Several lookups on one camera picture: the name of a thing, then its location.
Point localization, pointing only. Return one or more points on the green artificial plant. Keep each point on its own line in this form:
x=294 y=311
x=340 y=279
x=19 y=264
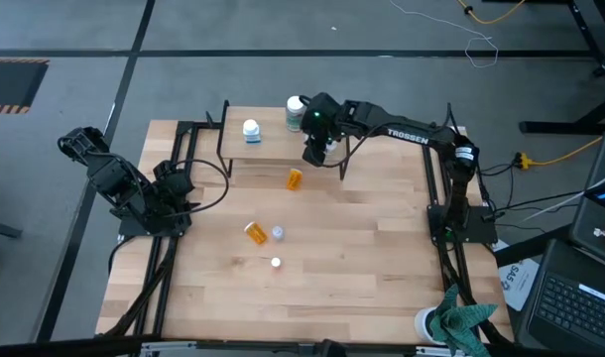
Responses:
x=458 y=320

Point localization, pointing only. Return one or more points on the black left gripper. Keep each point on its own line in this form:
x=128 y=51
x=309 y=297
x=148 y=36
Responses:
x=173 y=186

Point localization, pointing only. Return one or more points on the black laptop keyboard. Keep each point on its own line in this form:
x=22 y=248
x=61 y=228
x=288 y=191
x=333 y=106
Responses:
x=570 y=307

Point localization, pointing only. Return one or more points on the orange pill bottle white cap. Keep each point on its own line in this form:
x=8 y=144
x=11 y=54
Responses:
x=294 y=179

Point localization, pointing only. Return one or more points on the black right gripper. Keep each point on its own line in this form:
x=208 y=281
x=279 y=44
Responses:
x=322 y=111

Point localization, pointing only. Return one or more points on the grey laptop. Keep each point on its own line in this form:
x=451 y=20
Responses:
x=597 y=208

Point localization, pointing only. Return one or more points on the clear bottle with white cap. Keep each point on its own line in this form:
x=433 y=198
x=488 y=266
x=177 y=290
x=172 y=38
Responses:
x=278 y=233

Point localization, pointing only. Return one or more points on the white plant pot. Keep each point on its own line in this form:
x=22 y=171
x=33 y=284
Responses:
x=424 y=324

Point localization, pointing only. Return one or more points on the black desk support bar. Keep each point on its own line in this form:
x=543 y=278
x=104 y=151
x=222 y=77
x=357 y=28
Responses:
x=530 y=245

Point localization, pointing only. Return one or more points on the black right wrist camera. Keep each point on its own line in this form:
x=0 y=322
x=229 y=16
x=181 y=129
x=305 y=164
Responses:
x=314 y=154

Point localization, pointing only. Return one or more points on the black aluminium table frame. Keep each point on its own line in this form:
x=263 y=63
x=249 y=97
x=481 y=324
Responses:
x=406 y=129

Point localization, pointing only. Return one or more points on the black furniture foot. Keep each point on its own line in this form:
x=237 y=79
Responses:
x=0 y=229

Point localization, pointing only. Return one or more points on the black desk frame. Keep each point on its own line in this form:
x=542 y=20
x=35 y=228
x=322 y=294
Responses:
x=555 y=127

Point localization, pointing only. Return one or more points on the black hazard-striped floor mat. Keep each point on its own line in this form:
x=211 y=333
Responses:
x=12 y=84

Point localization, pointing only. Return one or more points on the large orange pill bottle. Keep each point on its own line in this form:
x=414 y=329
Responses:
x=256 y=233

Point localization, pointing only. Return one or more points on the wooden shelf with black legs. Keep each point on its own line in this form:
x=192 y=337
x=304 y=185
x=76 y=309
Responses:
x=268 y=144

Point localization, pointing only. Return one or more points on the large green-label bottle white cap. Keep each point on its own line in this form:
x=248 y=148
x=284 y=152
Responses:
x=295 y=111

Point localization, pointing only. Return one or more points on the white bottle with blue label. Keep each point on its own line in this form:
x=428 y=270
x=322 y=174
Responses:
x=251 y=131

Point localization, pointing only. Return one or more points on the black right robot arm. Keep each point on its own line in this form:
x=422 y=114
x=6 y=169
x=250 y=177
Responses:
x=411 y=135

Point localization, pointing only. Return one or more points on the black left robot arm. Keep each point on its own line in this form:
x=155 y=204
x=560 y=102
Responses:
x=114 y=178

